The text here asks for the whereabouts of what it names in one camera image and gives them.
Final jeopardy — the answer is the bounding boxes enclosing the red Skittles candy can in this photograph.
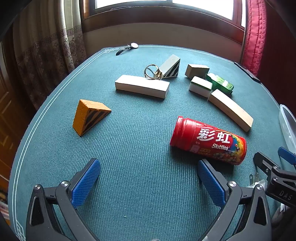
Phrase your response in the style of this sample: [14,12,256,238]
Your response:
[170,116,247,165]

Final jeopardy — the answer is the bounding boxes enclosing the long natural wooden block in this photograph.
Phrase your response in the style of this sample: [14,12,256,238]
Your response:
[209,89,253,132]

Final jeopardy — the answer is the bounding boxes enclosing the orange striped triangular block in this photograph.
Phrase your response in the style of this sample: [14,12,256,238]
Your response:
[73,99,111,137]

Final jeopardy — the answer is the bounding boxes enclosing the green tin box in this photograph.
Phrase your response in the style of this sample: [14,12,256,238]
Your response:
[205,73,234,95]

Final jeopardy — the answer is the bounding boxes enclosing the green white mahjong tile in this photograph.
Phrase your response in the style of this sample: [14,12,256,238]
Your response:
[189,76,213,98]

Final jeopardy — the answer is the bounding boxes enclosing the long white wooden block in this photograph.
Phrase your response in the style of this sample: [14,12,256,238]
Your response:
[115,75,170,99]

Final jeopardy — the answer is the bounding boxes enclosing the small tan wooden block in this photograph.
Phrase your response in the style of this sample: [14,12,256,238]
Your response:
[185,64,210,79]

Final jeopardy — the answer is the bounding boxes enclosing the metal ring with pearl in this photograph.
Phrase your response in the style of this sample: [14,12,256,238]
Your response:
[143,63,163,80]

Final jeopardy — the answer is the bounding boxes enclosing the white striped triangular block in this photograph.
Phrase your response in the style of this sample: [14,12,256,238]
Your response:
[159,54,181,79]

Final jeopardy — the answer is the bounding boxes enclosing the white USB charger plug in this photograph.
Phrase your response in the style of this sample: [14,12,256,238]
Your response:
[248,172,267,189]

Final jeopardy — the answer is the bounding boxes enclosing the grey gloved right hand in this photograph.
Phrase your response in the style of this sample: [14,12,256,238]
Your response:
[271,203,295,229]

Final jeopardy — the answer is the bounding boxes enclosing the clear plastic bowl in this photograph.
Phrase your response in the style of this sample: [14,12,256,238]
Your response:
[279,104,296,154]

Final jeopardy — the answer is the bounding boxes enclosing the black smartphone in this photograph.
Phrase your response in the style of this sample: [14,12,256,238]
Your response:
[234,62,261,83]

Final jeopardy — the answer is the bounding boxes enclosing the red quilted curtain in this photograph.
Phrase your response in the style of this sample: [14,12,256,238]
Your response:
[241,0,267,76]

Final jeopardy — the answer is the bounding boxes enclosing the beige patterned curtain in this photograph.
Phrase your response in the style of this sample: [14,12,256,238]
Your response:
[13,0,86,109]

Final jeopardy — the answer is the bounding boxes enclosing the brown wooden window frame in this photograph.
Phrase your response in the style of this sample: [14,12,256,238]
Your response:
[79,1,244,44]

